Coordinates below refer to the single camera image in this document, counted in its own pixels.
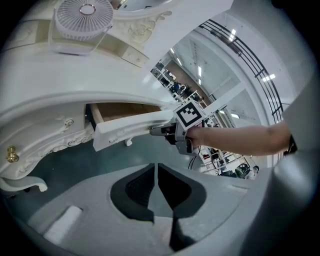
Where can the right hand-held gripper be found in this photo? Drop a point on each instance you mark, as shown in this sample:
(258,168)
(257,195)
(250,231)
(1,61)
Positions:
(188,117)

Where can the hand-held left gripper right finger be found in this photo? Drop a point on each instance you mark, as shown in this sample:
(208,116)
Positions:
(183,193)

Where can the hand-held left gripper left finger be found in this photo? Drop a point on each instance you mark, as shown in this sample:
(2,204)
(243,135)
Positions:
(136,200)

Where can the white dressing table drawer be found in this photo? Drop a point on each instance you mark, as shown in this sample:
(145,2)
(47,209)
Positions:
(130,126)

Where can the person's right forearm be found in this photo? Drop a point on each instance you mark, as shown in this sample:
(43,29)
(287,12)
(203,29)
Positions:
(240,140)

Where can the small white carved drawer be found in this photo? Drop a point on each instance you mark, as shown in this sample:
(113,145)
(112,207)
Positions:
(134,57)

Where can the white dressing table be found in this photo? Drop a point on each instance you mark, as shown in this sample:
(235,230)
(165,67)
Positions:
(62,80)

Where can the dressing table mirror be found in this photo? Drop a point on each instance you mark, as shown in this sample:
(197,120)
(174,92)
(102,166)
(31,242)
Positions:
(140,4)

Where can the gold drawer knob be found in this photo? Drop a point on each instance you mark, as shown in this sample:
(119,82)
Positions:
(11,154)

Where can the white desk fan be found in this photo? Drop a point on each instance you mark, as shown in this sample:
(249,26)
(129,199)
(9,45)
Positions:
(80,22)

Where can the person's grey shirt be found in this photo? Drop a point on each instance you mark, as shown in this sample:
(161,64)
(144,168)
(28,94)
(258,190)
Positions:
(300,120)

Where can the black ceiling rail frame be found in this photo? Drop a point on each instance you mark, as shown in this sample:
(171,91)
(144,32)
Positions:
(252,60)

